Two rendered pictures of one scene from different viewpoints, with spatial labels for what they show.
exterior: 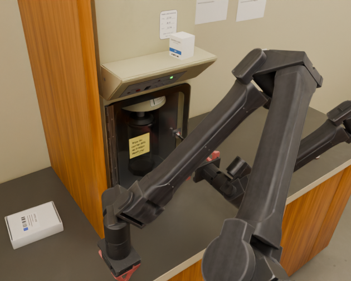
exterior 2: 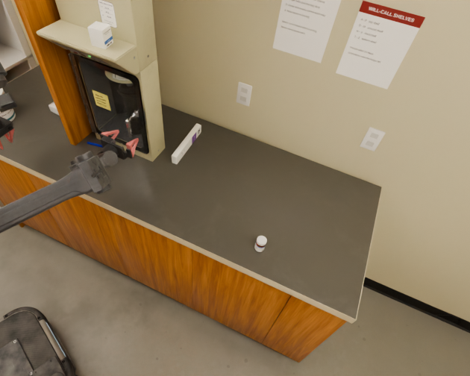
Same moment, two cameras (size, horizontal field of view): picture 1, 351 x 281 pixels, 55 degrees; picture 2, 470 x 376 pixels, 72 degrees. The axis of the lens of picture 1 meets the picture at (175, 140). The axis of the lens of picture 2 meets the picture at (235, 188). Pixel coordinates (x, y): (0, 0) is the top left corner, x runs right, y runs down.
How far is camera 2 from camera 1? 1.39 m
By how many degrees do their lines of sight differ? 43
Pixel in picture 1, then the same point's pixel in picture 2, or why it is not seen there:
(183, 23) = (121, 19)
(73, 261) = (50, 136)
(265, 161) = not seen: outside the picture
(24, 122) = not seen: hidden behind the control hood
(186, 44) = (93, 34)
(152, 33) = (95, 14)
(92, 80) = (25, 22)
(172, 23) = (110, 14)
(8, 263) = (39, 113)
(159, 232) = not seen: hidden behind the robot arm
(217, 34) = (304, 74)
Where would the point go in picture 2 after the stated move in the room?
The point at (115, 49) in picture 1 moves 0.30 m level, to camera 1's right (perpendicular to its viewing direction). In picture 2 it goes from (69, 13) to (88, 57)
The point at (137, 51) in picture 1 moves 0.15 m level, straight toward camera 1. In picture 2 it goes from (86, 23) to (39, 31)
